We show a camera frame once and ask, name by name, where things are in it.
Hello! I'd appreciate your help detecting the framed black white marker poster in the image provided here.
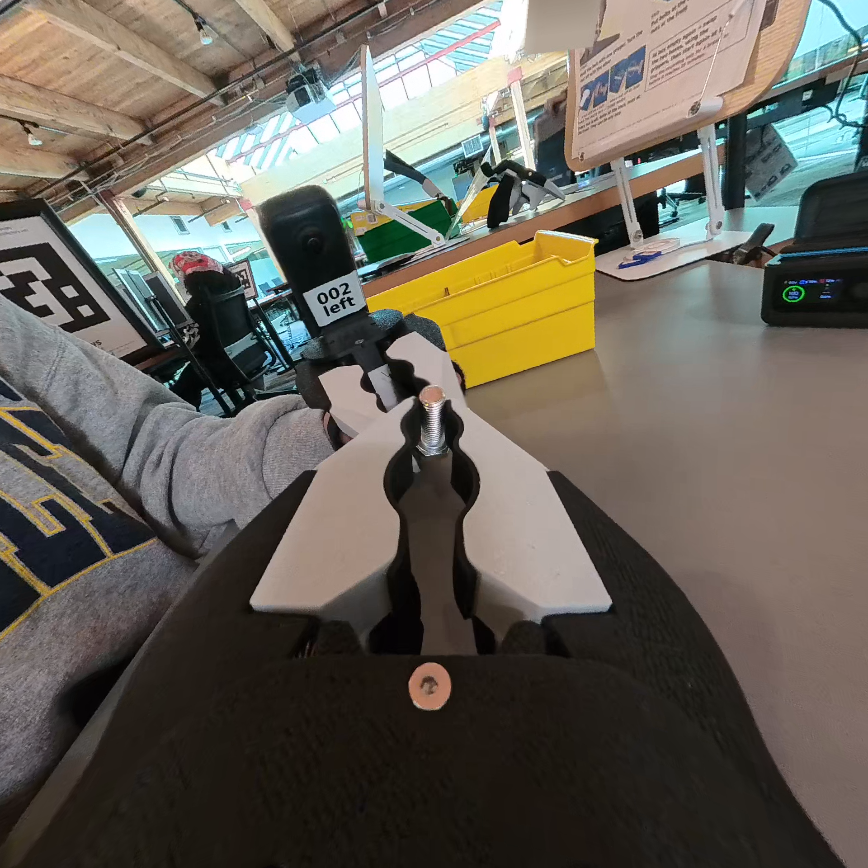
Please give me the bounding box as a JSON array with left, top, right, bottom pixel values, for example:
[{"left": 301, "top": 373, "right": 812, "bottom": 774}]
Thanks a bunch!
[{"left": 0, "top": 198, "right": 161, "bottom": 362}]

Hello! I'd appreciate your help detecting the yellow plastic bin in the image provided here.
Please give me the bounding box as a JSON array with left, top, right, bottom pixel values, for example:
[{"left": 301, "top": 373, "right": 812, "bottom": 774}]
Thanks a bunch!
[{"left": 366, "top": 231, "right": 599, "bottom": 389}]

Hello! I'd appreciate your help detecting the printed instruction sheet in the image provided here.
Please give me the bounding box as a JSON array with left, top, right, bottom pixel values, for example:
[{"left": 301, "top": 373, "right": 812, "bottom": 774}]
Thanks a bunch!
[{"left": 571, "top": 0, "right": 769, "bottom": 161}]

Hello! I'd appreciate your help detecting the black and white tool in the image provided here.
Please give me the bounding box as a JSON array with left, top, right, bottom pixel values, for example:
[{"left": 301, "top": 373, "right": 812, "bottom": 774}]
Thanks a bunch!
[{"left": 483, "top": 159, "right": 565, "bottom": 229}]

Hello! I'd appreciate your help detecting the white tilted board stand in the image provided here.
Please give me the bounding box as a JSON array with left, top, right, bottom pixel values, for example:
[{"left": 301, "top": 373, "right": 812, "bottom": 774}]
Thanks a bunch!
[{"left": 358, "top": 44, "right": 450, "bottom": 248}]

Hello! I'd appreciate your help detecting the black mesh chair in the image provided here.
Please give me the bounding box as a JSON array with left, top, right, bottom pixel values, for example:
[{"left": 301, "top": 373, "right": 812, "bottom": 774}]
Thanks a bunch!
[{"left": 736, "top": 170, "right": 868, "bottom": 267}]

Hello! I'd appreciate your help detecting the silver hex bolt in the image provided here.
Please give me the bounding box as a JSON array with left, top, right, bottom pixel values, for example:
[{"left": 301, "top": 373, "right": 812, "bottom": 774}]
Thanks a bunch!
[{"left": 415, "top": 384, "right": 453, "bottom": 457}]

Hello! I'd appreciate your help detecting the green plastic bin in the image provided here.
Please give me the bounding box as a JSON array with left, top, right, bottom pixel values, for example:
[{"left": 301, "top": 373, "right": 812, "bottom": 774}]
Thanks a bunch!
[{"left": 351, "top": 200, "right": 443, "bottom": 263}]

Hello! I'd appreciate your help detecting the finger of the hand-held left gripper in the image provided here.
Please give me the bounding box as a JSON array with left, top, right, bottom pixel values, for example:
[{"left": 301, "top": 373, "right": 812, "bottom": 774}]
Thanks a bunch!
[
  {"left": 388, "top": 332, "right": 470, "bottom": 415},
  {"left": 316, "top": 365, "right": 382, "bottom": 443}
]

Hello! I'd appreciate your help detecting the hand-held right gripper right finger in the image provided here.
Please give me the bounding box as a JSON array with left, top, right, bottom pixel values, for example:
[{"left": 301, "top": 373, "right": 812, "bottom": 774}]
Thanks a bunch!
[{"left": 441, "top": 399, "right": 613, "bottom": 655}]

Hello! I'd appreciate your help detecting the black office chair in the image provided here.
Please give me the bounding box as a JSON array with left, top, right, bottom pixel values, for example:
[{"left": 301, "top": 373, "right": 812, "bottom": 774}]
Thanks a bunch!
[{"left": 189, "top": 285, "right": 275, "bottom": 416}]

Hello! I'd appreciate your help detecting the white document stand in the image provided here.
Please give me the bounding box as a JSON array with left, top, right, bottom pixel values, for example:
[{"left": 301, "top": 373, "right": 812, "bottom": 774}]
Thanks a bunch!
[{"left": 597, "top": 95, "right": 750, "bottom": 280}]

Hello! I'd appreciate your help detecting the person's left forearm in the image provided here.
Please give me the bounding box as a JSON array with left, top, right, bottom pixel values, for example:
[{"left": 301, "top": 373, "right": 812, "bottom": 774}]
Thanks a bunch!
[{"left": 0, "top": 295, "right": 338, "bottom": 560}]

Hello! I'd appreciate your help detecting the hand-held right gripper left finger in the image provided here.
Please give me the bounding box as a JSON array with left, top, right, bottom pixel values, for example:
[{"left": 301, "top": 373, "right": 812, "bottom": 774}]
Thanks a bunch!
[{"left": 250, "top": 399, "right": 425, "bottom": 655}]

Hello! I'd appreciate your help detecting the wooden document board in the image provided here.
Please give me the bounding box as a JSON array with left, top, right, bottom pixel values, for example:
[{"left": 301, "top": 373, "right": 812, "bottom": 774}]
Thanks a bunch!
[{"left": 564, "top": 0, "right": 812, "bottom": 175}]

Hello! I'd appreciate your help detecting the black power bank with display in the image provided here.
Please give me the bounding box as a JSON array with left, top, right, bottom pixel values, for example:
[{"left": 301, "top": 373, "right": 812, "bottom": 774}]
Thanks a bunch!
[{"left": 761, "top": 241, "right": 868, "bottom": 330}]

